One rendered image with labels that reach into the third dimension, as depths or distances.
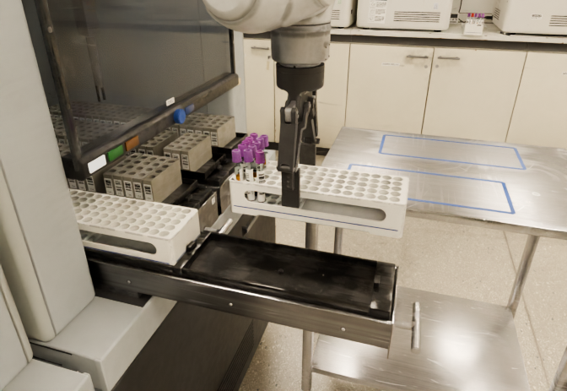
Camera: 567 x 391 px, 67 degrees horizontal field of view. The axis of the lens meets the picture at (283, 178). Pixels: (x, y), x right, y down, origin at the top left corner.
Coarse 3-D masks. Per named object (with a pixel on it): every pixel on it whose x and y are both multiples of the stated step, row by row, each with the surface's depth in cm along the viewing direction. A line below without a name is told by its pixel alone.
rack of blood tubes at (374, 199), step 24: (264, 168) 77; (312, 168) 78; (336, 168) 77; (240, 192) 73; (264, 192) 72; (312, 192) 69; (336, 192) 70; (360, 192) 69; (384, 192) 69; (288, 216) 72; (312, 216) 71; (336, 216) 69; (360, 216) 73; (384, 216) 73
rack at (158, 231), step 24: (72, 192) 82; (96, 216) 73; (120, 216) 73; (144, 216) 74; (168, 216) 74; (192, 216) 74; (96, 240) 77; (120, 240) 77; (144, 240) 69; (168, 240) 67; (192, 240) 75
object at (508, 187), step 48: (336, 144) 115; (384, 144) 115; (432, 144) 115; (480, 144) 115; (528, 144) 115; (432, 192) 91; (480, 192) 91; (528, 192) 91; (336, 240) 144; (528, 240) 125; (432, 336) 125; (480, 336) 125; (384, 384) 110; (432, 384) 110; (480, 384) 110; (528, 384) 110
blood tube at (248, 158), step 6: (246, 150) 71; (246, 156) 71; (252, 156) 71; (246, 162) 71; (246, 168) 72; (252, 168) 72; (246, 174) 72; (252, 174) 72; (246, 180) 73; (252, 180) 73; (252, 192) 74; (252, 198) 74
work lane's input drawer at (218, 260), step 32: (96, 256) 73; (128, 256) 71; (192, 256) 72; (224, 256) 74; (256, 256) 74; (288, 256) 74; (320, 256) 72; (128, 288) 72; (160, 288) 70; (192, 288) 68; (224, 288) 66; (256, 288) 65; (288, 288) 66; (320, 288) 66; (352, 288) 66; (384, 288) 64; (288, 320) 65; (320, 320) 63; (352, 320) 61; (384, 320) 60; (416, 320) 67; (416, 352) 62
